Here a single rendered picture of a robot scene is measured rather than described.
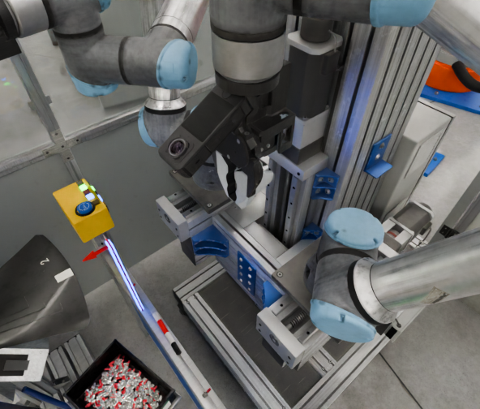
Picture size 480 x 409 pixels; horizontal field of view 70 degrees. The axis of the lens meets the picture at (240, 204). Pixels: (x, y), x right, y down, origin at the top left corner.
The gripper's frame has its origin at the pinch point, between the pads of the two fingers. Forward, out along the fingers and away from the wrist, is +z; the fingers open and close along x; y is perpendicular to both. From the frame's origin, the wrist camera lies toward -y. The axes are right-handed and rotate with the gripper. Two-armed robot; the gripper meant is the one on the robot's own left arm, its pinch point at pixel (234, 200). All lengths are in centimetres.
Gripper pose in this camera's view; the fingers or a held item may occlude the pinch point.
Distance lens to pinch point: 51.5
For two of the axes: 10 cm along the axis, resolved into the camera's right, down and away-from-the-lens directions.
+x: -6.4, -5.8, 5.1
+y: 7.7, -4.8, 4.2
